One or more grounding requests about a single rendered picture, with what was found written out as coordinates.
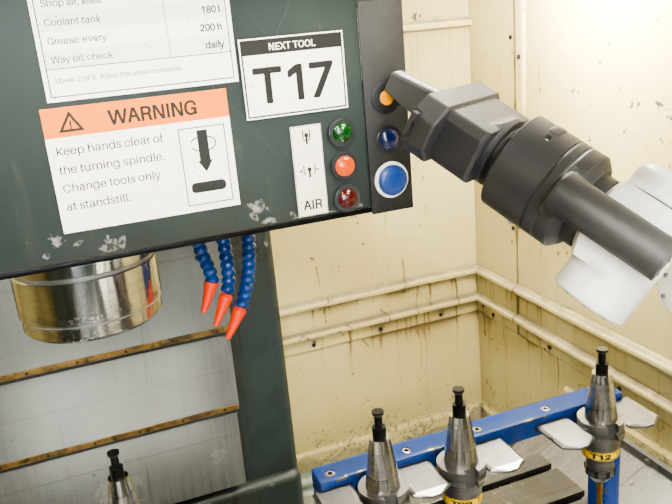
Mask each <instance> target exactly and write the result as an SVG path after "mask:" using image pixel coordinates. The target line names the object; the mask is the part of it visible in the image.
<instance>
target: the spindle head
mask: <svg viewBox="0 0 672 504"><path fill-rule="evenodd" d="M361 1H373V0H229V4H230V12H231V21H232V29H233V37H234V45H235V53H236V62H237V70H238V78H239V81H238V82H229V83H221V84H212V85H203V86H195V87H186V88H177V89H169V90H160V91H151V92H142V93H134V94H125V95H116V96H108V97H99V98H90V99H81V100H73V101H64V102H55V103H47V99H46V94H45V89H44V84H43V79H42V74H41V69H40V64H39V59H38V54H37V49H36V44H35V39H34V34H33V29H32V24H31V19H30V14H29V9H28V4H27V0H0V281H1V280H6V279H12V278H17V277H23V276H28V275H33V274H39V273H44V272H50V271H55V270H61V269H66V268H72V267H77V266H82V265H88V264H93V263H99V262H104V261H110V260H115V259H120V258H126V257H131V256H137V255H142V254H148V253H153V252H159V251H164V250H169V249H175V248H180V247H186V246H191V245H197V244H202V243H208V242H213V241H218V240H224V239H229V238H235V237H240V236H246V235H251V234H257V233H262V232H267V231H273V230H278V229H284V228H289V227H295V226H300V225H305V224H311V223H316V222H322V221H327V220H333V219H338V218H344V217H349V216H354V215H360V214H365V213H371V212H372V206H371V192H370V179H369V165H368V151H367V138H366V124H365V110H364V97H363V83H362V73H361V59H360V46H359V32H358V18H357V2H361ZM335 30H342V34H343V47H344V60H345V72H346V85H347V97H348V108H341V109H333V110H326V111H318V112H311V113H303V114H295V115H288V116H280V117H273V118H265V119H258V120H250V121H247V118H246V110H245V102H244V94H243V85H242V77H241V69H240V61H239V52H238V44H237V40H241V39H252V38H262V37H273V36H283V35H293V34H304V33H314V32H324V31H335ZM223 88H226V94H227V102H228V110H229V118H230V126H231V133H232V141H233V149H234V157H235V165H236V173H237V180H238V188H239V196H240V205H234V206H228V207H222V208H216V209H210V210H204V211H198V212H192V213H187V214H181V215H175V216H169V217H163V218H157V219H151V220H145V221H139V222H133V223H128V224H122V225H116V226H110V227H104V228H98V229H92V230H86V231H80V232H74V233H69V234H64V231H63V226H62V221H61V217H60V212H59V207H58V202H57V197H56V192H55V187H54V182H53V177H52V172H51V168H50V163H49V158H48V153H47V148H46V143H45V138H44V133H43V128H42V123H41V118H40V114H39V110H43V109H52V108H61V107H69V106H78V105H86V104H95V103H103V102H112V101H120V100H129V99H137V98H146V97H154V96H163V95H172V94H180V93H189V92H197V91H206V90H214V89H223ZM337 118H346V119H349V120H350V121H351V122H352V123H353V125H354V127H355V136H354V139H353V141H352V142H351V143H350V144H349V145H347V146H344V147H339V146H336V145H334V144H333V143H332V142H331V141H330V140H329V137H328V128H329V126H330V124H331V123H332V122H333V121H334V120H335V119H337ZM317 123H320V124H321V135H322V146H323V157H324V168H325V179H326V190H327V200H328V211H329V213H324V214H318V215H313V216H307V217H302V218H299V214H298V205H297V195H296V186H295V176H294V166H293V157H292V147H291V138H290V127H296V126H303V125H310V124H317ZM344 151H345V152H350V153H352V154H353V155H354V156H355V157H356V159H357V162H358V168H357V171H356V173H355V175H354V176H353V177H351V178H350V179H347V180H341V179H338V178H336V177H335V176H334V175H333V173H332V171H331V162H332V159H333V158H334V156H335V155H336V154H338V153H340V152H344ZM346 184H350V185H353V186H355V187H356V188H357V189H358V190H359V193H360V202H359V205H358V206H357V207H356V208H355V209H354V210H353V211H351V212H342V211H340V210H339V209H338V208H337V207H336V206H335V204H334V194H335V192H336V190H337V189H338V188H339V187H341V186H342V185H346Z"/></svg>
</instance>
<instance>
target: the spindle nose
mask: <svg viewBox="0 0 672 504"><path fill-rule="evenodd" d="M10 283H11V288H12V292H13V296H14V301H15V305H16V309H17V314H18V318H19V320H20V321H21V322H22V327H23V331H24V333H25V334H26V335H27V336H29V337H31V338H33V339H35V340H37V341H40V342H45V343H52V344H72V343H82V342H89V341H95V340H100V339H104V338H108V337H112V336H115V335H118V334H121V333H124V332H127V331H130V330H132V329H134V328H136V327H139V326H141V325H142V324H144V323H146V322H147V321H149V320H150V319H152V318H153V317H154V316H155V315H156V314H157V312H158V311H159V310H160V309H161V307H162V298H161V293H162V287H161V281H160V275H159V269H158V263H157V257H156V252H153V253H148V254H142V255H137V256H131V257H126V258H120V259H115V260H110V261H104V262H99V263H93V264H88V265H82V266H77V267H72V268H66V269H61V270H55V271H50V272H44V273H39V274H33V275H28V276H23V277H17V278H12V279H10Z"/></svg>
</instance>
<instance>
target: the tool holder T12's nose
mask: <svg viewBox="0 0 672 504"><path fill-rule="evenodd" d="M584 468H585V473H586V474H587V475H589V477H590V478H591V479H592V480H593V481H595V482H597V483H605V482H607V481H608V480H609V479H610V478H612V477H613V476H614V475H615V474H616V467H615V463H614V461H611V462H596V461H592V460H590V459H588V458H586V460H585V461H584Z"/></svg>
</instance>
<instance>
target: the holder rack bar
mask: <svg viewBox="0 0 672 504"><path fill-rule="evenodd" d="M588 389H589V387H586V388H582V389H579V390H576V391H572V392H569V393H565V394H562V395H559V396H555V397H552V398H549V399H545V400H542V401H538V402H535V403H532V404H528V405H525V406H522V407H518V408H515V409H511V410H508V411H505V412H501V413H498V414H495V415H491V416H488V417H484V418H481V419H478V420H474V421H471V423H472V428H473V433H474V438H475V443H479V442H482V441H486V440H489V439H492V438H495V437H499V438H501V439H502V440H503V441H505V442H506V443H507V444H508V445H510V444H513V443H516V442H519V441H523V440H526V439H529V438H532V437H535V436H539V435H542V434H541V433H540V432H539V431H537V430H536V429H535V427H536V426H537V425H538V424H541V423H544V422H547V421H551V420H554V419H557V418H560V417H563V416H565V417H567V418H569V419H570V420H572V421H573V422H574V423H576V424H577V412H578V410H579V409H581V408H583V407H584V408H585V405H586V400H587V394H588ZM614 391H615V398H616V400H620V399H622V392H621V391H619V390H618V389H616V388H614ZM446 435H447V429H444V430H441V431H437V432H434V433H430V434H427V435H424V436H420V437H417V438H414V439H410V440H407V441H404V442H400V443H397V444H393V445H392V446H393V450H394V454H395V458H396V462H397V466H398V467H401V466H404V465H408V464H411V463H414V462H417V461H421V460H424V459H428V460H429V461H430V462H431V463H432V464H433V465H434V466H435V467H436V468H437V462H436V459H437V456H438V455H439V453H440V452H442V451H443V450H445V443H446ZM367 458H368V452H366V453H363V454H360V455H356V456H353V457H350V458H346V459H343V460H339V461H336V462H333V463H329V464H326V465H323V466H319V467H316V468H313V469H312V470H311V473H312V482H313V487H314V489H315V491H316V492H319V491H325V490H327V489H330V488H333V487H336V486H340V485H343V484H346V483H352V485H353V486H354V487H355V489H356V490H357V492H358V483H359V481H360V479H361V478H362V477H363V476H365V475H366V470H367Z"/></svg>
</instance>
